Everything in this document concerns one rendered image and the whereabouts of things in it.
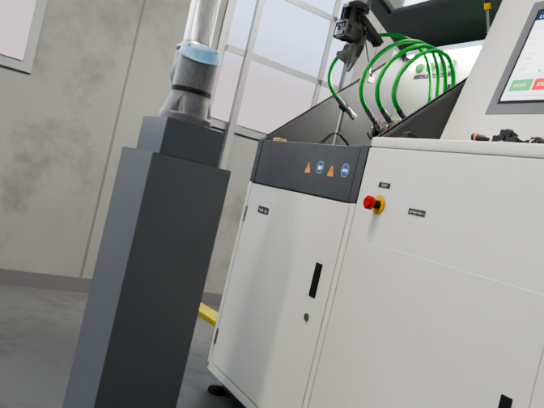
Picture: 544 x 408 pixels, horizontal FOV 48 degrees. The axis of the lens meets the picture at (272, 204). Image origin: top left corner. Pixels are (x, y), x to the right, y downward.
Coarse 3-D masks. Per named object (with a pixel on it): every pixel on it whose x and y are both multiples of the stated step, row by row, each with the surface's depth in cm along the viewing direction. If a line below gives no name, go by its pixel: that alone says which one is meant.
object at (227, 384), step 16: (352, 208) 167; (240, 224) 227; (336, 272) 168; (224, 288) 229; (336, 288) 167; (320, 336) 169; (320, 352) 167; (208, 368) 227; (224, 384) 213; (240, 400) 201; (304, 400) 169
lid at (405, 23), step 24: (384, 0) 237; (408, 0) 228; (432, 0) 219; (456, 0) 208; (480, 0) 200; (384, 24) 247; (408, 24) 236; (432, 24) 226; (456, 24) 218; (480, 24) 209
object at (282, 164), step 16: (272, 144) 218; (288, 144) 207; (304, 144) 197; (320, 144) 189; (272, 160) 215; (288, 160) 205; (304, 160) 195; (336, 160) 179; (352, 160) 172; (256, 176) 224; (272, 176) 213; (288, 176) 203; (304, 176) 193; (320, 176) 185; (336, 176) 178; (352, 176) 170; (304, 192) 192; (320, 192) 184; (336, 192) 176
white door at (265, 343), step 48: (288, 192) 200; (240, 240) 225; (288, 240) 194; (336, 240) 171; (240, 288) 217; (288, 288) 188; (240, 336) 210; (288, 336) 183; (240, 384) 203; (288, 384) 178
